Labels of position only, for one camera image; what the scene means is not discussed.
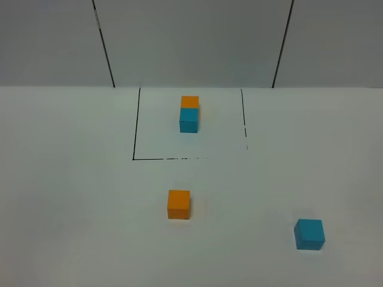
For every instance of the orange wooden cube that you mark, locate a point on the orange wooden cube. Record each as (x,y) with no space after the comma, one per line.
(179,204)

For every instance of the blue wooden cube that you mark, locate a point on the blue wooden cube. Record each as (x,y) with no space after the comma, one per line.
(309,234)

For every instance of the blue template block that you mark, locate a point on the blue template block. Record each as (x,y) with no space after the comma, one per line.
(189,120)

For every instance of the orange template block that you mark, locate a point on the orange template block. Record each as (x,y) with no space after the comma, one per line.
(190,102)

